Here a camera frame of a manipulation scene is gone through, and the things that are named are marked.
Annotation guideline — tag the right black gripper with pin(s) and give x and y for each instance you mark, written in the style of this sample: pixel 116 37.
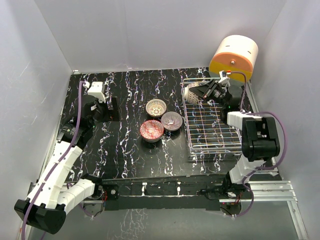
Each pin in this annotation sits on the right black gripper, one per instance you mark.
pixel 203 90

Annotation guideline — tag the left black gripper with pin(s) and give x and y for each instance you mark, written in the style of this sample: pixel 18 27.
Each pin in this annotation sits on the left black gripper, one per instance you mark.
pixel 112 115

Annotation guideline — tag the blue patterned white bowl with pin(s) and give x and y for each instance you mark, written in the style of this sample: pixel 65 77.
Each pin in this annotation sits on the blue patterned white bowl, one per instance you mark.
pixel 190 97

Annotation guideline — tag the red white patterned bowl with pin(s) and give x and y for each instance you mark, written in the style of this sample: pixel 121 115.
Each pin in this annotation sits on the red white patterned bowl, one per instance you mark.
pixel 151 131

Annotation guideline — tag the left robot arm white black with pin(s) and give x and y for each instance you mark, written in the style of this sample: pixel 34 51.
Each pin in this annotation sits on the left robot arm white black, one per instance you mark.
pixel 47 205

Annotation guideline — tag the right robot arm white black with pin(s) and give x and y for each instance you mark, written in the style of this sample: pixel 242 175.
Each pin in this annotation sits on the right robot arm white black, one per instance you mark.
pixel 259 135

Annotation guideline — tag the white orange patterned bowl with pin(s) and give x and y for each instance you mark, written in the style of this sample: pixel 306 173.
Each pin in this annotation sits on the white orange patterned bowl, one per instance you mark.
pixel 156 108

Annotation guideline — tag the cream orange yellow drawer cabinet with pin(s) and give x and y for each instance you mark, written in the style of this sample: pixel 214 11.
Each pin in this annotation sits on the cream orange yellow drawer cabinet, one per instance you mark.
pixel 236 53

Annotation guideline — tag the purple striped bowl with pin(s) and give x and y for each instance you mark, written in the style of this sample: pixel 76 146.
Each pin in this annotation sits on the purple striped bowl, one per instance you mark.
pixel 171 121

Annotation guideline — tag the black front mounting bar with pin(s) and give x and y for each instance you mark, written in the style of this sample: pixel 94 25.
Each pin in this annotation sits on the black front mounting bar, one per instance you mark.
pixel 170 193

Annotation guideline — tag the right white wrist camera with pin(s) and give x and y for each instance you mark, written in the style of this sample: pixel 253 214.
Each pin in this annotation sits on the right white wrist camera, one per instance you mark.
pixel 224 78

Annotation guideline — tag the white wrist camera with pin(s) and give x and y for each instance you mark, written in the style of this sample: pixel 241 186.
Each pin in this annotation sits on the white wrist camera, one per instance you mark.
pixel 224 78
pixel 96 89

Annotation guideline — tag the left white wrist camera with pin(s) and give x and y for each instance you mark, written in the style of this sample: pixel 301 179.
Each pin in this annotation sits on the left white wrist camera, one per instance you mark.
pixel 96 89

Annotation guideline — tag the white wire dish rack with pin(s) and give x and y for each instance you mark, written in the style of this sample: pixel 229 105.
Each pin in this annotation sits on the white wire dish rack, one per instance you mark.
pixel 206 132

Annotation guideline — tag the aluminium frame rail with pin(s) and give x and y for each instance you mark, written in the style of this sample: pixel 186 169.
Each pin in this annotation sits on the aluminium frame rail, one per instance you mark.
pixel 275 191

